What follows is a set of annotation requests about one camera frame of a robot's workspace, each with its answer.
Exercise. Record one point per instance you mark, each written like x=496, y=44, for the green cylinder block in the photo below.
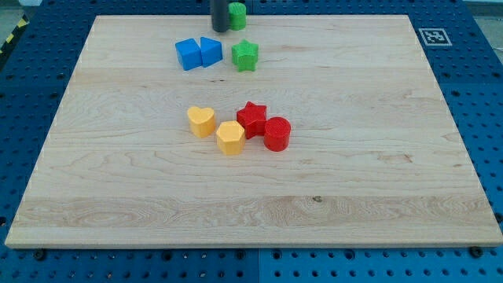
x=237, y=16

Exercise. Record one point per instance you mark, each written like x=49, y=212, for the blue cube block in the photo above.
x=188, y=54

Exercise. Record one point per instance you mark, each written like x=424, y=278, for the blue triangle block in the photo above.
x=211, y=51

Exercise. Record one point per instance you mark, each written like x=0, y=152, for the red cylinder block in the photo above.
x=277, y=132

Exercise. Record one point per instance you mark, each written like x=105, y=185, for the light wooden board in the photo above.
x=374, y=158

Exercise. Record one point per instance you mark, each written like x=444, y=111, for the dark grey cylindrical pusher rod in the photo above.
x=219, y=11

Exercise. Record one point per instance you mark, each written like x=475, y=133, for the green star block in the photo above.
x=245, y=55

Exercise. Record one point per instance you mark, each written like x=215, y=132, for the yellow hexagon block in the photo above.
x=230, y=137

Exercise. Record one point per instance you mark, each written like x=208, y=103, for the white fiducial marker tag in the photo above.
x=435, y=37

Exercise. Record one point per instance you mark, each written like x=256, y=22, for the red star block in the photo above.
x=252, y=118

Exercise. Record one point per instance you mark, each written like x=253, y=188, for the yellow heart block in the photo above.
x=202, y=121

